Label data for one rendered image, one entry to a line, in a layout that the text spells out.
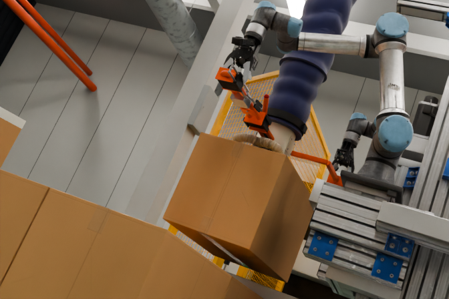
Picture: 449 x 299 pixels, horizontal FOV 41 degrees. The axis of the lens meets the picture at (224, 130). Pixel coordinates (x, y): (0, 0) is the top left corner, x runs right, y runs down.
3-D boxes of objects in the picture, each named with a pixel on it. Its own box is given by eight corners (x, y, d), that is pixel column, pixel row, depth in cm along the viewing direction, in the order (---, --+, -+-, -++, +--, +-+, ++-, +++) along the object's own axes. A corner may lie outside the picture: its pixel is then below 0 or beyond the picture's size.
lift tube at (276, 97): (262, 133, 289) (333, -37, 320) (305, 145, 280) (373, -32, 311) (251, 113, 270) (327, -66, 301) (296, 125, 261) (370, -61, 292)
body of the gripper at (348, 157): (333, 159, 284) (341, 136, 288) (336, 165, 292) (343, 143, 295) (348, 163, 281) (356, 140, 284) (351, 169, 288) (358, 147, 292)
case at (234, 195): (212, 255, 292) (243, 181, 303) (287, 283, 274) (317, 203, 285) (162, 218, 241) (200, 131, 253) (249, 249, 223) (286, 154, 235)
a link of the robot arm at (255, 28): (263, 24, 226) (244, 21, 230) (259, 34, 225) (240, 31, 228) (268, 35, 232) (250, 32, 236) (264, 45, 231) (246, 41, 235)
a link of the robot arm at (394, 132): (405, 160, 217) (401, 28, 235) (415, 147, 203) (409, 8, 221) (372, 158, 218) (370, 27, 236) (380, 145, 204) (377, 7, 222)
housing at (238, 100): (234, 105, 237) (238, 96, 239) (249, 109, 234) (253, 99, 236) (228, 97, 232) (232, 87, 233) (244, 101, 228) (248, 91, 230)
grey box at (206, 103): (196, 135, 409) (213, 97, 418) (203, 137, 407) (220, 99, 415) (186, 123, 391) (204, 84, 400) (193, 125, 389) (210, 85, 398)
